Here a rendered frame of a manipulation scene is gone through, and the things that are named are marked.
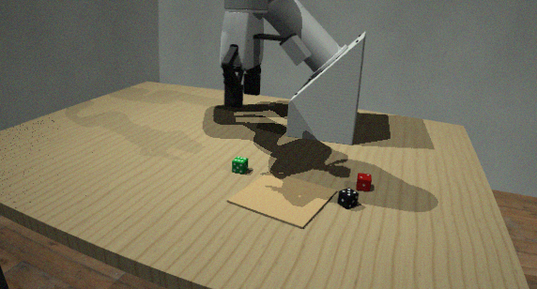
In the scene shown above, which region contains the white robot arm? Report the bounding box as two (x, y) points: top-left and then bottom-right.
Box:
(224, 0), (348, 79)

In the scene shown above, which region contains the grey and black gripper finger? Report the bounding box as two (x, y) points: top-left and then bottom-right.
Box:
(243, 64), (261, 96)
(222, 44), (244, 108)

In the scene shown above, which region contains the red die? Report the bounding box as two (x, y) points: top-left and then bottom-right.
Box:
(356, 173), (372, 191)

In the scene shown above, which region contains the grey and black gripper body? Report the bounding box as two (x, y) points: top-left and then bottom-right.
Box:
(220, 8), (268, 71)

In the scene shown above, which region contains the dark green die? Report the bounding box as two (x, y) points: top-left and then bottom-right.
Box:
(232, 157), (248, 174)

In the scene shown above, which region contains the black die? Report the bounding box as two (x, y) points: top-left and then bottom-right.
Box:
(337, 188), (359, 209)

